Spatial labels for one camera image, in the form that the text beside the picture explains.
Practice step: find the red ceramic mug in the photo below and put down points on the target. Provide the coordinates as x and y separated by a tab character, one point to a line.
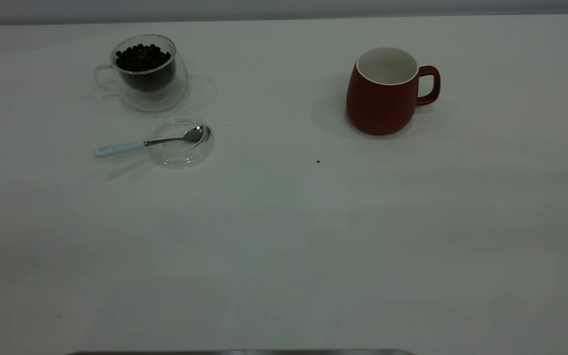
377	108

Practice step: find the clear round glass lid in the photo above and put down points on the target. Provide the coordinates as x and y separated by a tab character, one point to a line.
175	156

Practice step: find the dark coffee beans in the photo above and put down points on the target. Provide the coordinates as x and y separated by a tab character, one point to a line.
143	59

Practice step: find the clear double-wall glass cup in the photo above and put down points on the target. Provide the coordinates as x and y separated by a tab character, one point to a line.
168	94

